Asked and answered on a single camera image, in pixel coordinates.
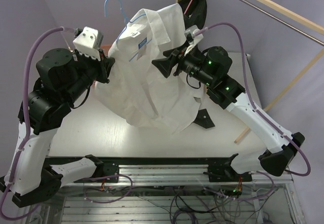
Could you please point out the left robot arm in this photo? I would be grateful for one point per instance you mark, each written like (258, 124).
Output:
(64, 76)

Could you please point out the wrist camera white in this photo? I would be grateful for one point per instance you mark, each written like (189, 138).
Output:
(193, 37)
(88, 42)

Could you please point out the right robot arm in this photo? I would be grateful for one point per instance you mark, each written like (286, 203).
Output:
(211, 69)

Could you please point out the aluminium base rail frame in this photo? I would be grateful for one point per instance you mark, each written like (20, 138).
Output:
(173, 191)

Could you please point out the white shirt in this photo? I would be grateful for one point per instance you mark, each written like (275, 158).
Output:
(137, 91)

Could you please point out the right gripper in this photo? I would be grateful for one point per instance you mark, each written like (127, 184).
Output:
(166, 65)

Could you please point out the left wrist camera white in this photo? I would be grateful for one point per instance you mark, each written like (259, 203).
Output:
(88, 42)

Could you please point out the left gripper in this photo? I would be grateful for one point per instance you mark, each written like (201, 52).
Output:
(107, 63)

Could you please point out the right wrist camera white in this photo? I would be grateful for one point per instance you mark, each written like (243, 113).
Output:
(193, 37)

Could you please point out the metal hanging rod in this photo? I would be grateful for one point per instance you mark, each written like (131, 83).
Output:
(290, 15)

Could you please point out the wooden clothes rack frame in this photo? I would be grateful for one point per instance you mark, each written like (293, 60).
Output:
(284, 39)

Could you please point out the dark striped shirt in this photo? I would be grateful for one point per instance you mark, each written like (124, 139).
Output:
(196, 15)

